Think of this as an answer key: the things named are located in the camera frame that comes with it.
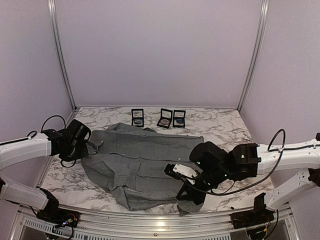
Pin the dark patterned round brooch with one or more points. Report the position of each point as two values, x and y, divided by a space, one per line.
138 122

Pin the black display frame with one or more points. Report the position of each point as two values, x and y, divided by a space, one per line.
179 114
137 113
165 114

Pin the left black display frame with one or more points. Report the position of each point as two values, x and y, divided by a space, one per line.
137 113

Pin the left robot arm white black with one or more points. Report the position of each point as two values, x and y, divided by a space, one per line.
69 144

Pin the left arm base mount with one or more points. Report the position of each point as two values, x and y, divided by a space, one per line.
54 214

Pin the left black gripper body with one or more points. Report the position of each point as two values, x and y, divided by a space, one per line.
75 152

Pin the right aluminium frame post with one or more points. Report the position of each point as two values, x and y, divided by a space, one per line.
258 42

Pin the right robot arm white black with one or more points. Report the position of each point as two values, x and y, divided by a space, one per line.
248 161

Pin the middle black display frame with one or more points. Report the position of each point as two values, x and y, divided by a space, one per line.
165 114

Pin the grey button shirt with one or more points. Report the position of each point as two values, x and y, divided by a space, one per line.
129 162

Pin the pink round brooch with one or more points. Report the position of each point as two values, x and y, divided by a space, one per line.
164 122

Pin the aluminium frame post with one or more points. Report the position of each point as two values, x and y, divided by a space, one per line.
258 42
59 51

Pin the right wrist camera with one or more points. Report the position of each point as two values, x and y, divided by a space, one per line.
179 171

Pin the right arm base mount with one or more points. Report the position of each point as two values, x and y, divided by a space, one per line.
252 216

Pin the front aluminium rail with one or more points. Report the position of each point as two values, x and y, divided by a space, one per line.
104 225

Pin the blue round brooch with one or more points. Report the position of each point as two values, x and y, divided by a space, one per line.
180 121

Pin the right black display frame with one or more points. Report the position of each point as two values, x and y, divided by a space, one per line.
179 114

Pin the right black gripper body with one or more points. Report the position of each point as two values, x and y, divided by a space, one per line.
201 196

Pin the left aluminium frame post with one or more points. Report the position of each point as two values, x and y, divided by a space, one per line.
59 51

